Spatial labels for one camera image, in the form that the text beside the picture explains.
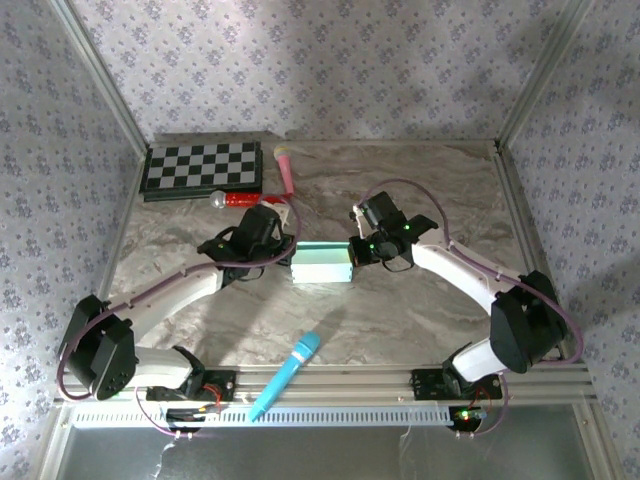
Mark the aluminium frame post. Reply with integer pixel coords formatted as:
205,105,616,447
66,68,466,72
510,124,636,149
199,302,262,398
47,0,151,151
497,0,601,149

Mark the white slotted cable duct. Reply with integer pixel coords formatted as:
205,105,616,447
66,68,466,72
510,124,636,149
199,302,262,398
72,404,454,429

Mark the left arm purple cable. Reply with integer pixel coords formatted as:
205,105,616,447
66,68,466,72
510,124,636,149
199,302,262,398
55,194,303,441

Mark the black white chessboard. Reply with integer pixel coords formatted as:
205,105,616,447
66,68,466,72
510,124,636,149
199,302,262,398
138,141,264,203

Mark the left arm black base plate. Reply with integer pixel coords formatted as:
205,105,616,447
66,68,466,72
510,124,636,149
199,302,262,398
145,369,237,403

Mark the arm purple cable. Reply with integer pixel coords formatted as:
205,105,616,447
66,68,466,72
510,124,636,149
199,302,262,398
55,194,303,441
362,178,585,441

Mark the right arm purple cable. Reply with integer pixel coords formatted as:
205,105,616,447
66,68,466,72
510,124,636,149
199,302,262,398
362,178,585,441

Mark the light blue paper box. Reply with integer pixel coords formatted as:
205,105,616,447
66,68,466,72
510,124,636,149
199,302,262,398
290,241,355,285

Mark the pink toy microphone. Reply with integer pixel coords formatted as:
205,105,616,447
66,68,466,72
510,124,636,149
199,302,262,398
273,144,295,195

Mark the red toy microphone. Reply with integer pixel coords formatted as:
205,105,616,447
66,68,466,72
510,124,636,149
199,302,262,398
209,190,264,209

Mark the blue toy microphone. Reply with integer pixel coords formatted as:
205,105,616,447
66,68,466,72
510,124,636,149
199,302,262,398
248,330,322,423

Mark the aluminium side rail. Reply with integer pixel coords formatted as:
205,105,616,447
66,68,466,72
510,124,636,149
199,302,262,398
489,139,574,366

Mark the small circuit board with LED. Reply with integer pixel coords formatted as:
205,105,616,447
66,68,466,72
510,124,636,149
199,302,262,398
452,407,489,424

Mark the aluminium frame rail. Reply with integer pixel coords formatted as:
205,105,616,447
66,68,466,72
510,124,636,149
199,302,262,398
52,364,599,406

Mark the grey metal sheet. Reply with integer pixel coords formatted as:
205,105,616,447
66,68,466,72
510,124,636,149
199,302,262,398
64,424,596,480

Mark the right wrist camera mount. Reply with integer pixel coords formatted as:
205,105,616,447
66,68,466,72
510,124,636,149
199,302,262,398
349,203,371,236

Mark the black power connector box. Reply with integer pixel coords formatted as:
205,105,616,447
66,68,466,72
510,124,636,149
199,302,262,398
164,405,224,434

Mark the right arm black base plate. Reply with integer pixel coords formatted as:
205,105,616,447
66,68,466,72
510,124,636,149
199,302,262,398
410,368,503,401

